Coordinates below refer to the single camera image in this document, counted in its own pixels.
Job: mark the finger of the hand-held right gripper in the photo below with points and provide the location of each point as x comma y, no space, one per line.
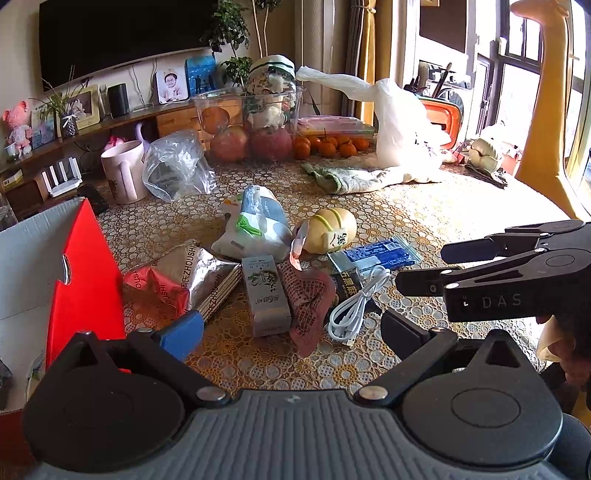
466,252
422,282

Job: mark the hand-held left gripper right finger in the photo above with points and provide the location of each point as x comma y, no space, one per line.
399,330

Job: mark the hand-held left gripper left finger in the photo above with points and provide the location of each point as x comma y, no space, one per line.
182,334

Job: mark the silver foil snack bag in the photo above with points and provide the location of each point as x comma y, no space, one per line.
189,281

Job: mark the red cardboard box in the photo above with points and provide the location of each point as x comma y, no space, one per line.
87,286

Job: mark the yellow squishy toy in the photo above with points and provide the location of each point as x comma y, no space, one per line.
330,228

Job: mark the lace-patterned desktop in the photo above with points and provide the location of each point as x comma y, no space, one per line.
438,207

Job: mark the person's right hand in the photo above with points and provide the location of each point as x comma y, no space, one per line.
556,346

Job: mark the blue snack packet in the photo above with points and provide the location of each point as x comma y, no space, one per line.
378,254

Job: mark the black snack packet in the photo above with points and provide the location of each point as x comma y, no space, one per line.
344,277

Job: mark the green white carton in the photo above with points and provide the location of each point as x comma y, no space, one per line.
265,295

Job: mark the pink patterned packet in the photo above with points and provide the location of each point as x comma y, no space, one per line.
307,300

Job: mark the pale ridged pumpkin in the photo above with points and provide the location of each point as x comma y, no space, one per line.
482,154

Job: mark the green-edged white towel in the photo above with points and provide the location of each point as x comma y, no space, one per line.
355,177

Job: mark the tissue pack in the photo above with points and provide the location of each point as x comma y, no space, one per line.
254,226

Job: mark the orange plastic stool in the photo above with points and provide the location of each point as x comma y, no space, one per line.
441,115

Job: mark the white plastic bag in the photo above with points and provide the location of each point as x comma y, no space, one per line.
397,124

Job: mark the yellow draped cloth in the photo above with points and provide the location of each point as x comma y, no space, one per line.
547,115

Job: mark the pile of tangerines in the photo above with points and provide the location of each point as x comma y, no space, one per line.
328,147

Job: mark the clear plastic bag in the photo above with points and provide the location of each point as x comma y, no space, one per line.
178,164

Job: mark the pink mug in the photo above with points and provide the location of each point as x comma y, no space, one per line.
124,170

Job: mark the pink clear-wrapped package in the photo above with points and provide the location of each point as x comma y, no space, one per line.
332,125

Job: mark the red apple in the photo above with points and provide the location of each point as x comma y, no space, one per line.
229,143
272,143

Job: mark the white router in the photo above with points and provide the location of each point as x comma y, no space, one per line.
60,177

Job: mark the pink toy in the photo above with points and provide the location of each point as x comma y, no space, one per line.
113,142

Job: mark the wooden tv cabinet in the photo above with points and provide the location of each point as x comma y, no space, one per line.
178,121

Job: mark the orange fruit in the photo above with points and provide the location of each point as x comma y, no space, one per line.
214,120

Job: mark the yellow curtain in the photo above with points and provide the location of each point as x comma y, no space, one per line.
368,55

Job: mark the clear plastic bowl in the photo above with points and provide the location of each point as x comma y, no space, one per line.
251,120

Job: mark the yellow flat box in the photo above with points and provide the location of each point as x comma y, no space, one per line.
11,180

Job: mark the small grass plant pot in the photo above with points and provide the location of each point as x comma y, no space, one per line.
68,124

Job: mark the black speaker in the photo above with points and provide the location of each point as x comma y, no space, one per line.
118,99

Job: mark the baby portrait photo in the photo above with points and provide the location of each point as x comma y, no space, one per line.
171,85

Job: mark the small white cup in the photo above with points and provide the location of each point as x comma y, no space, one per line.
11,151

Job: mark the beige sheer curtain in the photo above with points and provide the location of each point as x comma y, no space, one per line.
318,46

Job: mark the green white patterned bag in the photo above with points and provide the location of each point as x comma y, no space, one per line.
270,76

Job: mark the pink plush doll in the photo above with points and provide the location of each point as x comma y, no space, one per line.
18,129

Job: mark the black television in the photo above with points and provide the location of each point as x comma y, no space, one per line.
124,37

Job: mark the green potted plant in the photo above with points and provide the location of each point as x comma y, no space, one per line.
228,27

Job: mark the dark window frame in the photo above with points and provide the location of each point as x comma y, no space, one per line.
501,55

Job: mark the cream photo frame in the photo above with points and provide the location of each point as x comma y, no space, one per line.
87,108

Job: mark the small blue photo frame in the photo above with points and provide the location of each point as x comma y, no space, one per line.
42,129

